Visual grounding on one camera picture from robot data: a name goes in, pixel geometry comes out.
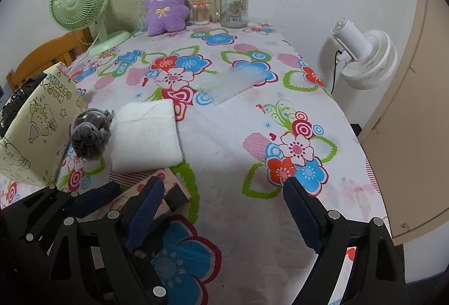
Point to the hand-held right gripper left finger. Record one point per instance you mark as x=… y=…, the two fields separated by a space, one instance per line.
x=147 y=213

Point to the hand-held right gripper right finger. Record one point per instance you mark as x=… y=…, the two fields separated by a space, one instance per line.
x=301 y=217

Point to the white towel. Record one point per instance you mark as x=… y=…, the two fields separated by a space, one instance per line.
x=145 y=136

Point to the yellow printed storage box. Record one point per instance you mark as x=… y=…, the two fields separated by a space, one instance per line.
x=38 y=115

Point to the white standing fan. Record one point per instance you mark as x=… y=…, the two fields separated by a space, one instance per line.
x=371 y=59

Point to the black plastic bag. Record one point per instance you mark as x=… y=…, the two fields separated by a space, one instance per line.
x=17 y=105

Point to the green desk fan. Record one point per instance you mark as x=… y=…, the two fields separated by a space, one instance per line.
x=77 y=0

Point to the floral tablecloth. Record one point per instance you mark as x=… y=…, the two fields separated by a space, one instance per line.
x=228 y=157

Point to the clear plastic sleeve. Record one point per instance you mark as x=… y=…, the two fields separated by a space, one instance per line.
x=231 y=84

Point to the cotton swab jar orange lid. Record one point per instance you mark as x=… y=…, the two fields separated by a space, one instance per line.
x=201 y=15

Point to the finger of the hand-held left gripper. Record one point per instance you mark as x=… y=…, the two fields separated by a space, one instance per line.
x=94 y=198
x=149 y=273

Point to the beige door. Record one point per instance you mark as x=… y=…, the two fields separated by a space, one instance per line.
x=421 y=115

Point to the purple plush toy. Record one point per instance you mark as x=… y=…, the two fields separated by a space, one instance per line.
x=165 y=14

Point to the wooden chair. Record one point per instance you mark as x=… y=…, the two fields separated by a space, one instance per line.
x=38 y=56

